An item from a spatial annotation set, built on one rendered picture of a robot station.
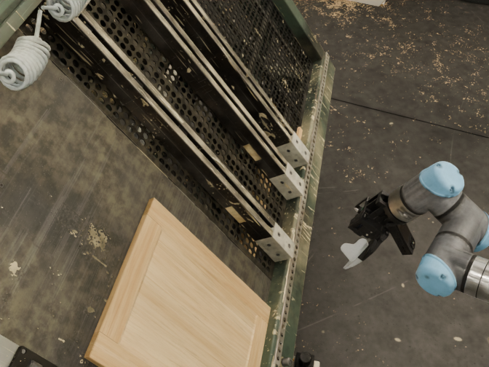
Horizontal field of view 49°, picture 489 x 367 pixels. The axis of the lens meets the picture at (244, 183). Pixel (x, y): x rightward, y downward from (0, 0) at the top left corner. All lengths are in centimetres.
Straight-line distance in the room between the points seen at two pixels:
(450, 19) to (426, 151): 164
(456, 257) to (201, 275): 70
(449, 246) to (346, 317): 173
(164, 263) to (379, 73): 303
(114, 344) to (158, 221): 34
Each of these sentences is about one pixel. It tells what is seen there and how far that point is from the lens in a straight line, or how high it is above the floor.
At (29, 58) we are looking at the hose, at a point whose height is 186.
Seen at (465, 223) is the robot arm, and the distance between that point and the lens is 114.
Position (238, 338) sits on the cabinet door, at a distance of 159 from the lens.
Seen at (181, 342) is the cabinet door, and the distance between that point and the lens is 140.
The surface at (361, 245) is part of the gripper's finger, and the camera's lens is 128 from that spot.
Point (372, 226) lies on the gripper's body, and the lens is 124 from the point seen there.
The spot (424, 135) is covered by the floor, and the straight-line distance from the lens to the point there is 372.
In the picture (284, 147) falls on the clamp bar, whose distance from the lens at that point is 204.
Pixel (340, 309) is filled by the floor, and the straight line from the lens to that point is 279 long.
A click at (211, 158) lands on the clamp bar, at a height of 130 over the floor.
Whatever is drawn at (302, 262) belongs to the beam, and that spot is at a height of 84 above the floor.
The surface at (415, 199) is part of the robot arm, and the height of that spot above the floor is 158.
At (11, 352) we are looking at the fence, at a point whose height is 151.
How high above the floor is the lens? 242
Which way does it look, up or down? 48 degrees down
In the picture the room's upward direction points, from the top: straight up
